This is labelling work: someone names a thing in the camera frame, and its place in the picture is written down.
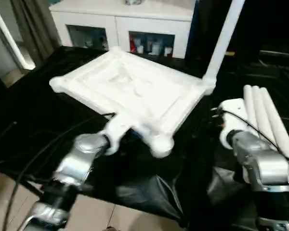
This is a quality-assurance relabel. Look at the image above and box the white plastic table leg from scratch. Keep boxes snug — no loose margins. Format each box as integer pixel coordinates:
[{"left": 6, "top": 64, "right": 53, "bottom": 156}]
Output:
[
  {"left": 260, "top": 88, "right": 289, "bottom": 162},
  {"left": 202, "top": 0, "right": 246, "bottom": 91},
  {"left": 243, "top": 85, "right": 263, "bottom": 132},
  {"left": 251, "top": 86, "right": 284, "bottom": 150}
]

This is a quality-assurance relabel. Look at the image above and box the white plastic table top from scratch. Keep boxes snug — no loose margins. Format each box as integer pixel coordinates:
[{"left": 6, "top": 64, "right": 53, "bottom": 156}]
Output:
[{"left": 49, "top": 47, "right": 218, "bottom": 159}]

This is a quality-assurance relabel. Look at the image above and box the black backdrop cloth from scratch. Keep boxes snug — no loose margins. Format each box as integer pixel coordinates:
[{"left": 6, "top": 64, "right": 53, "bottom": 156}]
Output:
[{"left": 185, "top": 0, "right": 289, "bottom": 70}]

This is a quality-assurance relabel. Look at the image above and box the white glass-door cabinet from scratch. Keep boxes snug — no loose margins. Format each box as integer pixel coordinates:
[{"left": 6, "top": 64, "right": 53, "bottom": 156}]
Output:
[{"left": 49, "top": 0, "right": 195, "bottom": 59}]

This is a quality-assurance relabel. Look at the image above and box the black shiny mat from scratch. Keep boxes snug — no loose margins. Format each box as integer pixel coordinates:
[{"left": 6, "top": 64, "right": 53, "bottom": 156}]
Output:
[{"left": 0, "top": 44, "right": 289, "bottom": 229}]

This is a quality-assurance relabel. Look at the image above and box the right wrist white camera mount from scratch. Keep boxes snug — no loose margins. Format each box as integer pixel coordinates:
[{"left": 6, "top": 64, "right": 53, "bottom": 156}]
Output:
[{"left": 218, "top": 98, "right": 251, "bottom": 151}]

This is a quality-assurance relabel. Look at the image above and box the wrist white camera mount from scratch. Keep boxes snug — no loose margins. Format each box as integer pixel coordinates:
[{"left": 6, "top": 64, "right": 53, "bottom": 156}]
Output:
[
  {"left": 101, "top": 113, "right": 141, "bottom": 155},
  {"left": 218, "top": 98, "right": 251, "bottom": 151}
]

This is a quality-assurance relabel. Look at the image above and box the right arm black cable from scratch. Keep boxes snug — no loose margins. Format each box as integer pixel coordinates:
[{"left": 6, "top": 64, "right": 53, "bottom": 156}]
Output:
[{"left": 215, "top": 109, "right": 289, "bottom": 162}]

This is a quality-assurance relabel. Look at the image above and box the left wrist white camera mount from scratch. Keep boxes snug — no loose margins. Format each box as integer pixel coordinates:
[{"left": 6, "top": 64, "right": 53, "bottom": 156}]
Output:
[{"left": 101, "top": 113, "right": 141, "bottom": 155}]

